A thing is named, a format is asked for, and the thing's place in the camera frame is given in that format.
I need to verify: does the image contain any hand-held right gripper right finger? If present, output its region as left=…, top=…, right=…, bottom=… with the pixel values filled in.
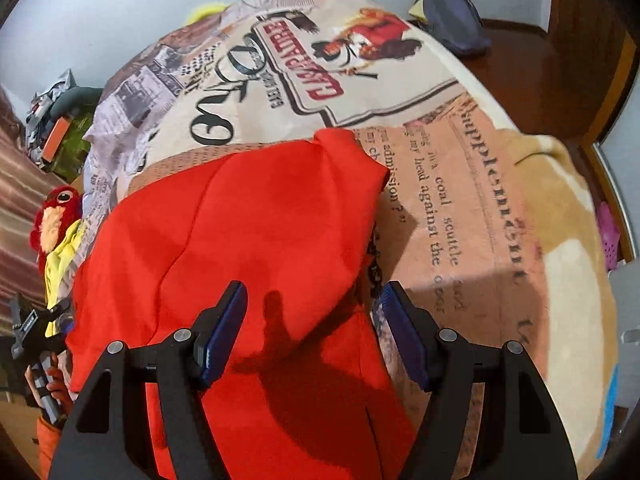
left=377, top=280, right=573, bottom=480

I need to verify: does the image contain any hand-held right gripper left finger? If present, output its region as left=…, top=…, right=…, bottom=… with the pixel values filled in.
left=47, top=280, right=248, bottom=480

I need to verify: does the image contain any red zip jacket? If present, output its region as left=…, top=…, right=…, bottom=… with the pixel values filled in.
left=65, top=127, right=426, bottom=480

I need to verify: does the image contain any person's left forearm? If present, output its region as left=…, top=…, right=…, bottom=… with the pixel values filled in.
left=35, top=412, right=71, bottom=480

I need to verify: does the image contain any person's left hand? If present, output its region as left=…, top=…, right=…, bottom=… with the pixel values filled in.
left=25, top=352, right=73, bottom=418

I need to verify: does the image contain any yellow cloth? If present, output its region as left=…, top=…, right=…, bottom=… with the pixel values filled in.
left=44, top=220, right=88, bottom=336

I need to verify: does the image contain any striped brown curtain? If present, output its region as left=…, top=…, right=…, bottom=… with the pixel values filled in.
left=0, top=85, right=71, bottom=311

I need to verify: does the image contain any printed blanket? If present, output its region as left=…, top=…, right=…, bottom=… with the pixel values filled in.
left=80, top=0, right=631, bottom=471

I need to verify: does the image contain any orange box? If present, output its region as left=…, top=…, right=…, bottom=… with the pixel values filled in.
left=42, top=117, right=71, bottom=158

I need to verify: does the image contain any green patterned box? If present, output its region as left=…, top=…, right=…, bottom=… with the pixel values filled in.
left=47, top=112, right=96, bottom=171

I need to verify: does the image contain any pink slipper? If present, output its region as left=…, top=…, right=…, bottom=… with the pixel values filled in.
left=595, top=202, right=621, bottom=271

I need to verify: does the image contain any pile of clutter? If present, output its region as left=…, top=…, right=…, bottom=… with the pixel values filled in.
left=25, top=70, right=76, bottom=131

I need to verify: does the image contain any dark grey cushion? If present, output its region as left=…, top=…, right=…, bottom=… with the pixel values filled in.
left=50, top=85, right=106, bottom=118

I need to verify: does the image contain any yellow foam tube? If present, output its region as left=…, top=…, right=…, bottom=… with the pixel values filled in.
left=185, top=2, right=231, bottom=26

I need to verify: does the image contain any blue grey backpack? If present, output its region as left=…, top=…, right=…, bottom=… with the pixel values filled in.
left=422, top=0, right=492, bottom=56

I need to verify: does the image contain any wooden door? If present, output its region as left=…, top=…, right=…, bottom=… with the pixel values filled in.
left=545, top=0, right=636, bottom=146

